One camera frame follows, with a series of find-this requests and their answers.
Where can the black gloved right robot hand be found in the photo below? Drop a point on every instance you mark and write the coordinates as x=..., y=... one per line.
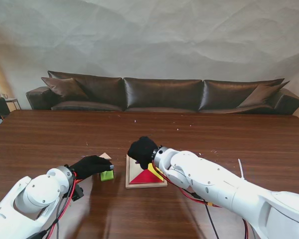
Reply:
x=143, y=149

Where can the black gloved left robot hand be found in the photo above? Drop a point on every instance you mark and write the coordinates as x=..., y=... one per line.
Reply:
x=92, y=165

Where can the green tangram square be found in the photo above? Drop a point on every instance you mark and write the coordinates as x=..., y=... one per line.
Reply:
x=107, y=176

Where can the large yellow tangram triangle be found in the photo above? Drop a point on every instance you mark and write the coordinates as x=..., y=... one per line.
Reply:
x=154, y=171

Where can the large red tangram triangle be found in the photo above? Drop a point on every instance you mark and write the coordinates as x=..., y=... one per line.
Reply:
x=147, y=178

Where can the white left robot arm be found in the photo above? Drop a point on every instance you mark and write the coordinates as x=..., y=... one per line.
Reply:
x=35, y=199

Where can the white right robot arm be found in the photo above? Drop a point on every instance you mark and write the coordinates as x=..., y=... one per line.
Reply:
x=209, y=186

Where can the small beige tangram triangle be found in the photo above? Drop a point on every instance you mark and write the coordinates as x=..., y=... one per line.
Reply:
x=105, y=156

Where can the light wooden square tray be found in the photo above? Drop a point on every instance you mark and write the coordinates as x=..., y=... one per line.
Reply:
x=129, y=171

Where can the dark brown leather sofa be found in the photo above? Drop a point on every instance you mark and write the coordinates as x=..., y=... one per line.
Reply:
x=162, y=94

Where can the brown throw cushion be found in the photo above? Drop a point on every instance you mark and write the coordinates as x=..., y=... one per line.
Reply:
x=64, y=88
x=260, y=95

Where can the small metal side table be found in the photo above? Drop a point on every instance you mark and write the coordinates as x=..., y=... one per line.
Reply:
x=13, y=100

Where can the white crumpled backdrop sheet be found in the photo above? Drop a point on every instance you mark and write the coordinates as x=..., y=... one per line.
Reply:
x=149, y=37

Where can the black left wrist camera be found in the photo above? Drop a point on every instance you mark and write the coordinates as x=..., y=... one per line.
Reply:
x=77, y=193

